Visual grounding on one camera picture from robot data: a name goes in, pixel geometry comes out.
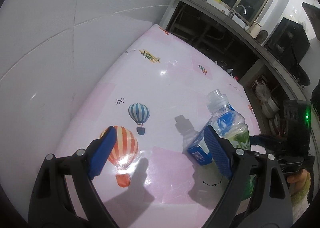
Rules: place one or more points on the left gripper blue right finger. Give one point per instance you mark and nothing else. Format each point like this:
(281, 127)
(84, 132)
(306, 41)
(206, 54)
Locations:
(270, 203)

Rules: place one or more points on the black microwave oven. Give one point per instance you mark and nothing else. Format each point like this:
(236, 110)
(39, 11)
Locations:
(288, 44)

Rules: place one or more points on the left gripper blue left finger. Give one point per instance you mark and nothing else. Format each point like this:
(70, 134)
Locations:
(51, 204)

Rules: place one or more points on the black wok pan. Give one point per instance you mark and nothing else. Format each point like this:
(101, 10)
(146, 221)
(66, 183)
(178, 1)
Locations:
(300, 75)

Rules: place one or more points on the green plastic drink bottle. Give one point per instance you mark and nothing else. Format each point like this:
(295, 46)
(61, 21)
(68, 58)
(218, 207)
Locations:
(227, 123)

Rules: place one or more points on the cooking oil bottle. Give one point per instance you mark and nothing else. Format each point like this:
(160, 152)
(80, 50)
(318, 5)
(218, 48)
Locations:
(230, 72)

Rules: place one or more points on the blue toothpaste box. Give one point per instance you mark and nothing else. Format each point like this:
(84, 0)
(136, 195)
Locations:
(199, 150)

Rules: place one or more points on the white plastic bag on shelf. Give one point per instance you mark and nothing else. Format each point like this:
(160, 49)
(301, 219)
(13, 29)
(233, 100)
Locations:
(262, 91)

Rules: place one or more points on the kitchen faucet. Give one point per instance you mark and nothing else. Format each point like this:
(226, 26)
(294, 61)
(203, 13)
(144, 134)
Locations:
(240, 10)

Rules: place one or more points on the stack of plates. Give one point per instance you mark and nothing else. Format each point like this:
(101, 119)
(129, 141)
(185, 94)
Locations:
(274, 124)

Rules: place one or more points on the pink patterned tablecloth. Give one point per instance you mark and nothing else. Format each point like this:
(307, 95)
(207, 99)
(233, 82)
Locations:
(172, 79)

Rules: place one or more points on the stack of white bowls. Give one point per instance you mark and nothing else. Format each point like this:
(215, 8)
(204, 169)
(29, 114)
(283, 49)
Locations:
(270, 108)

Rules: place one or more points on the person's right hand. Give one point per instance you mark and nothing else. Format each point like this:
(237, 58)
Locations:
(298, 179)

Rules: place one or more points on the cream enamel kettle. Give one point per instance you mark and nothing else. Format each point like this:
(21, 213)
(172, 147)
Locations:
(254, 29)

